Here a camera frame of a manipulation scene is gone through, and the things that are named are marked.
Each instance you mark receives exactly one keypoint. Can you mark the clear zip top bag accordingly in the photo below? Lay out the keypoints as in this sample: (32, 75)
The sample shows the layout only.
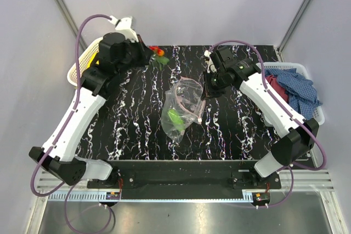
(185, 97)

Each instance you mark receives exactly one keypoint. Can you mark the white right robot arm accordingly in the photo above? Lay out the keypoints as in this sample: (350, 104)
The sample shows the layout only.
(297, 134)

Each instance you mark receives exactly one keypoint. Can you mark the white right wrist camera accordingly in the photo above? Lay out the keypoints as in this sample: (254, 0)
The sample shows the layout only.
(210, 65)

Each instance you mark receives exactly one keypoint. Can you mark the blue checkered cloth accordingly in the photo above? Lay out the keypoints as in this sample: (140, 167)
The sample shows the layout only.
(295, 90)

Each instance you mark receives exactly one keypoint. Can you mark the white-blue laundry basket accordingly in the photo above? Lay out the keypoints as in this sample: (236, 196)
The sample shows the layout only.
(318, 114)

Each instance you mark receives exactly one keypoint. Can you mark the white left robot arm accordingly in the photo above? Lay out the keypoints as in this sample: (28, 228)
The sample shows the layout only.
(57, 155)

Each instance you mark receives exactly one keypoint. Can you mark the white perforated basket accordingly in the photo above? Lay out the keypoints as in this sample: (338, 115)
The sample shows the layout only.
(83, 60)

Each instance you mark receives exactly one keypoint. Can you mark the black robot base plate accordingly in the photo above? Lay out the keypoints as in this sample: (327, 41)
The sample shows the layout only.
(236, 174)

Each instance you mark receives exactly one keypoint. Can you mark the green fake bitter gourd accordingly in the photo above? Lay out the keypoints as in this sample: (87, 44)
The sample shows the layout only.
(175, 117)

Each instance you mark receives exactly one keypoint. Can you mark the yellow fake bell pepper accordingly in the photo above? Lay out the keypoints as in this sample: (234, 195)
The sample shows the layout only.
(90, 62)

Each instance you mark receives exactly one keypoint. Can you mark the aluminium frame rail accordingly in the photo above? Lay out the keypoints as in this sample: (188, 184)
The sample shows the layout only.
(226, 188)

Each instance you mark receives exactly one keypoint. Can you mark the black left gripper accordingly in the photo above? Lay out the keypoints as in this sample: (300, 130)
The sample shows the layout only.
(140, 45)

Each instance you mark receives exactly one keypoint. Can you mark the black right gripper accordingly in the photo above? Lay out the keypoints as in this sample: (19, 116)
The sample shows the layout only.
(208, 92)

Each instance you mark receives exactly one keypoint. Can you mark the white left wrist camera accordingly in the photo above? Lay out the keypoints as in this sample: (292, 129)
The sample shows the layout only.
(124, 26)

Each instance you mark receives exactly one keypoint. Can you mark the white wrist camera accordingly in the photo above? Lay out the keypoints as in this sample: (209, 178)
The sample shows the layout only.
(124, 26)
(210, 65)

